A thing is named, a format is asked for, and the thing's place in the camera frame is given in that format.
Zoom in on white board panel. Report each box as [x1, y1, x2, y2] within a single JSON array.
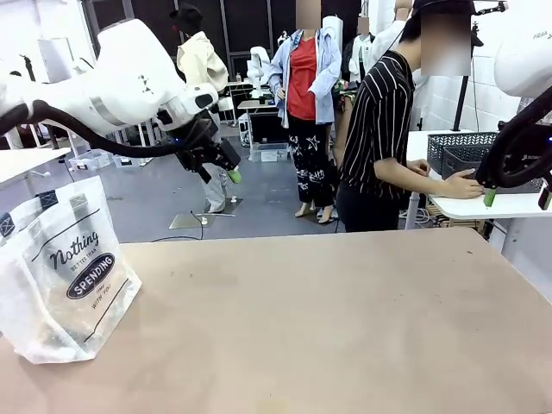
[[37, 37, 72, 83]]

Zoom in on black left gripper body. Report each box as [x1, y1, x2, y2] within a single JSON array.
[[175, 118, 242, 173]]

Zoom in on person's left hand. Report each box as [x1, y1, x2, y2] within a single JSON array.
[[407, 158, 432, 178]]

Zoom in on clear plastic storage bin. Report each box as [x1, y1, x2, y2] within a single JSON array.
[[249, 141, 291, 164], [67, 150, 110, 172], [112, 154, 153, 169]]

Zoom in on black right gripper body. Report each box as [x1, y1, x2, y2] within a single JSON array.
[[499, 122, 552, 191]]

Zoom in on translucent white shopping bag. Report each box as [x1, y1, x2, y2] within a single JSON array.
[[0, 174, 143, 366]]

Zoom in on person in striped shirt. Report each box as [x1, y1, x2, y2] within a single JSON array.
[[335, 0, 484, 234]]

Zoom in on black tripod stand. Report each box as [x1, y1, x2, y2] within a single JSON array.
[[451, 21, 480, 133], [19, 53, 36, 83]]

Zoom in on white side table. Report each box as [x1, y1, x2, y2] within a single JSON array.
[[405, 129, 552, 232]]

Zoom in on metal mannequin base plate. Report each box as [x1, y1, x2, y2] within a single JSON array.
[[206, 197, 245, 216], [168, 210, 216, 230]]

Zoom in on person's right forearm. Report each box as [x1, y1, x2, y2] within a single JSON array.
[[383, 166, 452, 200]]

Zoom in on white computer tower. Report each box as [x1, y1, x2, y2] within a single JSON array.
[[236, 112, 252, 146]]

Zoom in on white torso dress form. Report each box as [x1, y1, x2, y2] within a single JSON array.
[[322, 15, 344, 45]]

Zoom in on person's right hand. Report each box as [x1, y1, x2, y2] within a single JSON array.
[[443, 167, 485, 200]]

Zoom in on black left arm cable sleeve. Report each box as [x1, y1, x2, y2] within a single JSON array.
[[0, 98, 193, 159]]

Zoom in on mannequin in cream jacket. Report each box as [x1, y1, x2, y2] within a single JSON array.
[[170, 3, 230, 215]]

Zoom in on black monitor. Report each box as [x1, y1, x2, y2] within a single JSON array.
[[248, 112, 281, 146]]

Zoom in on mannequin in red shirt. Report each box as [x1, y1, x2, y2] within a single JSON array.
[[267, 0, 345, 224]]

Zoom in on wooden top background table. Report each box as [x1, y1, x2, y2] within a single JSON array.
[[236, 97, 277, 127]]

